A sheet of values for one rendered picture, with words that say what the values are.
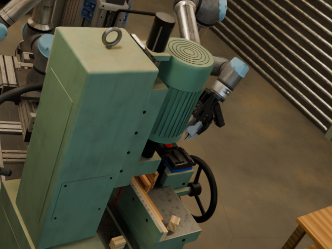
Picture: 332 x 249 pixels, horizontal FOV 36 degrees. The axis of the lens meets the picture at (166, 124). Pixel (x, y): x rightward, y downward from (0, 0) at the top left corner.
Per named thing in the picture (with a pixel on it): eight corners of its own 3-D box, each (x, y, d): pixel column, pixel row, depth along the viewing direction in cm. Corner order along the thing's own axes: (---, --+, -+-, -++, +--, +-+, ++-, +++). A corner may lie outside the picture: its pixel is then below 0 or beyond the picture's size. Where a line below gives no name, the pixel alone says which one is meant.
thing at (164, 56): (163, 74, 151) (183, 25, 142) (141, 75, 146) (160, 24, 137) (150, 59, 156) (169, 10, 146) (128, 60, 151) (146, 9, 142)
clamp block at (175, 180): (187, 187, 205) (195, 171, 200) (160, 192, 197) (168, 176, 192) (169, 162, 214) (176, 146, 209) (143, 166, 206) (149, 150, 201)
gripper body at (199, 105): (184, 109, 192) (204, 84, 191) (198, 119, 198) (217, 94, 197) (194, 118, 187) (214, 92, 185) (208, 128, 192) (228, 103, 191)
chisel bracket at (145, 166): (154, 175, 186) (162, 159, 182) (122, 181, 178) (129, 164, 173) (145, 161, 191) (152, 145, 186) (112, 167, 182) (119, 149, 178)
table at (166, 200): (216, 235, 194) (222, 225, 190) (150, 254, 176) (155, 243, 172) (142, 132, 229) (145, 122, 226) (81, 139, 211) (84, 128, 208)
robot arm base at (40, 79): (23, 72, 238) (27, 55, 232) (55, 75, 245) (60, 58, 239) (27, 91, 228) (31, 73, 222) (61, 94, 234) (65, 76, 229)
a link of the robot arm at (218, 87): (224, 86, 196) (236, 94, 190) (217, 95, 197) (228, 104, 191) (213, 76, 192) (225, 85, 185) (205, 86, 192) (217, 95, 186)
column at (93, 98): (95, 238, 179) (161, 70, 138) (35, 253, 165) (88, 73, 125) (71, 191, 192) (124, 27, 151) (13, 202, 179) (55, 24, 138)
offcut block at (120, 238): (119, 241, 181) (122, 234, 179) (123, 248, 179) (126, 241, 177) (108, 245, 178) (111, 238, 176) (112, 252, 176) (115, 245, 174)
